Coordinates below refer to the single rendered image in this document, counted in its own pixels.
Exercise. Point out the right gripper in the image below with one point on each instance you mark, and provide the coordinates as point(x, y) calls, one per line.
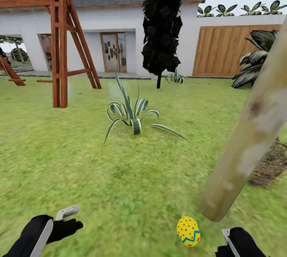
point(224, 251)

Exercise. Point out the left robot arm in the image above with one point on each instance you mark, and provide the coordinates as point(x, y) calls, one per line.
point(42, 230)

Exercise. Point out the easter egg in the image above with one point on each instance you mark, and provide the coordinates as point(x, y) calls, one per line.
point(188, 231)

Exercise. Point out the wicker basket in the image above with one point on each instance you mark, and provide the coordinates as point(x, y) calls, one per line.
point(269, 168)

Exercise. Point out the door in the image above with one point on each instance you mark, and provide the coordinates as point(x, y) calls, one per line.
point(46, 43)
point(114, 51)

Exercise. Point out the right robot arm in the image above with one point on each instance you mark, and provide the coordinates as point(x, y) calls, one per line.
point(239, 244)

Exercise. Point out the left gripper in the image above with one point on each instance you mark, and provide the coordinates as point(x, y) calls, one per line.
point(66, 229)

